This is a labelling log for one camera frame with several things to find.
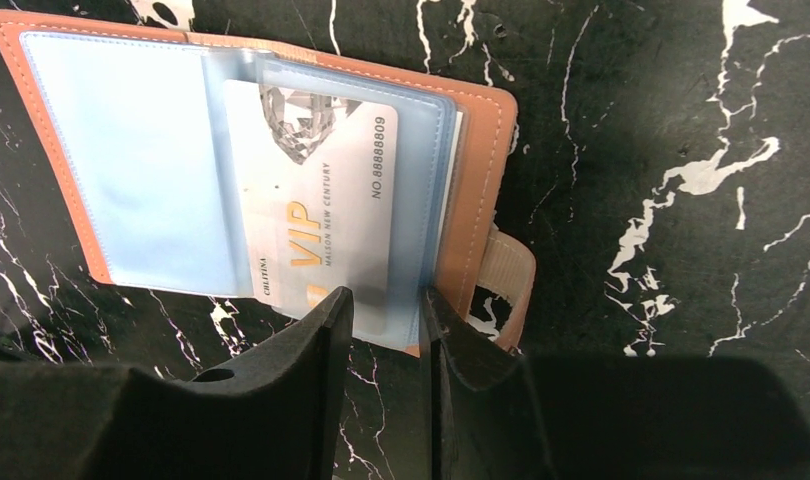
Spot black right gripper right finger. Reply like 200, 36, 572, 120
419, 286, 810, 480

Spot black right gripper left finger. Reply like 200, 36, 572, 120
0, 287, 354, 479

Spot white VIP card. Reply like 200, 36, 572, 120
223, 80, 398, 335

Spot brown leather card holder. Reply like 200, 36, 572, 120
0, 9, 536, 354

